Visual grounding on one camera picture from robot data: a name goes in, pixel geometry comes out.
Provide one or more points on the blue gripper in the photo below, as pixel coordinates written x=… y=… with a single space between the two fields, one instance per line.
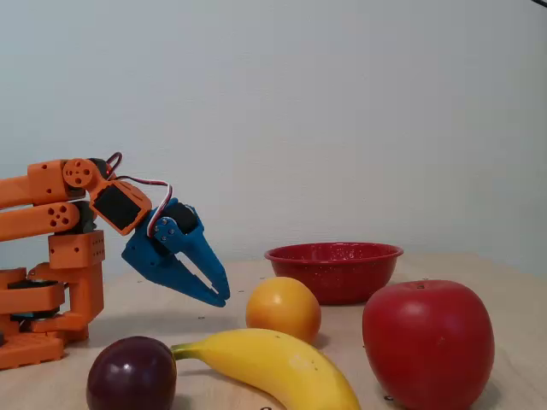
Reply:
x=147 y=255

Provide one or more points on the yellow toy banana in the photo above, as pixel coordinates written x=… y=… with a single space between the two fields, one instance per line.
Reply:
x=273 y=363

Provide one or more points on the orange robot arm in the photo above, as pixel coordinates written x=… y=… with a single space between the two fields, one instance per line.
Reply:
x=38 y=218

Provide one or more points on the red speckled bowl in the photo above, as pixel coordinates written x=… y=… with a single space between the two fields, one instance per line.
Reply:
x=337 y=273

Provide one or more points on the orange toy fruit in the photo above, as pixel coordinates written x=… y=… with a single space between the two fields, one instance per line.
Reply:
x=282 y=307

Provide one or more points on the dark purple toy plum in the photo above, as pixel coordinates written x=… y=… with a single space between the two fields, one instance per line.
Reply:
x=132 y=376

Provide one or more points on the red toy apple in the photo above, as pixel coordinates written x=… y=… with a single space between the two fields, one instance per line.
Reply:
x=427 y=341

